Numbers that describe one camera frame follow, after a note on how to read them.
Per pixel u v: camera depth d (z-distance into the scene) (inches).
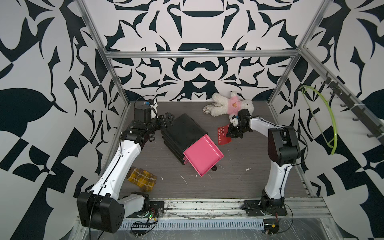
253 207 29.3
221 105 44.2
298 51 35.3
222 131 40.1
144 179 32.6
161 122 26.6
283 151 21.3
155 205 29.9
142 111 22.0
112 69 39.0
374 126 20.9
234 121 37.8
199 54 36.9
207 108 44.0
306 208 29.9
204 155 31.8
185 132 33.3
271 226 27.7
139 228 28.4
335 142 26.0
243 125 30.1
